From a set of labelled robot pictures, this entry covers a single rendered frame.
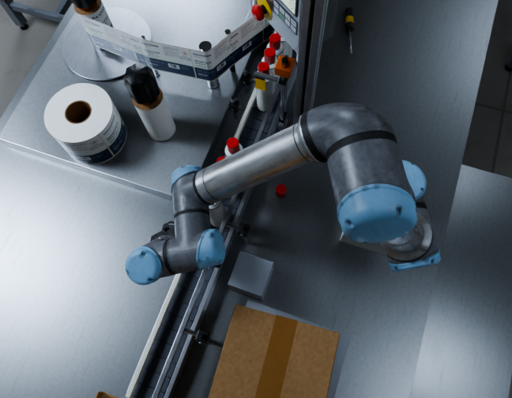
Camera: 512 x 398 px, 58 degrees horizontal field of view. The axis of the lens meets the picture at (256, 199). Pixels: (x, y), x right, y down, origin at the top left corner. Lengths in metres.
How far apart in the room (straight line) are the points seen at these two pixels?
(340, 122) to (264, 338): 0.52
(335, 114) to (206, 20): 1.06
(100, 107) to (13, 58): 1.74
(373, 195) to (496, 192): 0.94
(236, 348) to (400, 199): 0.53
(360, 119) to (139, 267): 0.51
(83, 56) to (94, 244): 0.66
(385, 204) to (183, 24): 1.23
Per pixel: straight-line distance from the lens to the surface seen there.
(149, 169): 1.48
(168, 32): 1.75
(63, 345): 1.47
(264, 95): 1.44
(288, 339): 1.06
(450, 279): 1.46
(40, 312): 1.51
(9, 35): 3.27
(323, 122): 0.78
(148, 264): 0.94
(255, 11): 1.15
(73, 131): 1.44
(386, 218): 0.71
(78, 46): 1.80
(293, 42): 1.12
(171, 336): 1.33
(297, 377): 1.06
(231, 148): 1.23
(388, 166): 0.72
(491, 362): 1.47
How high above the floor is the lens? 2.18
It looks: 69 degrees down
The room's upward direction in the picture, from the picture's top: 6 degrees counter-clockwise
